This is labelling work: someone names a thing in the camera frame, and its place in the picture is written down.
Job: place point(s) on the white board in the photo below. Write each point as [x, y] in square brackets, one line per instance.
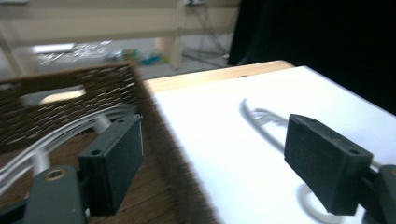
[233, 161]

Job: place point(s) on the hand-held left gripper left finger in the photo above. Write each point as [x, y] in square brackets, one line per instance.
[115, 161]

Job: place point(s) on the light wooden shelf unit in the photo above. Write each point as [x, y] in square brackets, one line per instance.
[93, 21]

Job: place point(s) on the colourful toys pile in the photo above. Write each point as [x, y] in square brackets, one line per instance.
[146, 57]

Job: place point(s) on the wooden table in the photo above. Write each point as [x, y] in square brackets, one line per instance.
[202, 77]

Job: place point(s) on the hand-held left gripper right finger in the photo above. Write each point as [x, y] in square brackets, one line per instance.
[327, 168]

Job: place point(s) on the brown woven basket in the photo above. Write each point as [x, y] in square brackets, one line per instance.
[37, 124]

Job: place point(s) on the grey plastic hanger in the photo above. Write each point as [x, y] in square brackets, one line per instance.
[62, 133]
[271, 117]

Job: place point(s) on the black curtain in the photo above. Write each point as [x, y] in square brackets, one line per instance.
[327, 40]

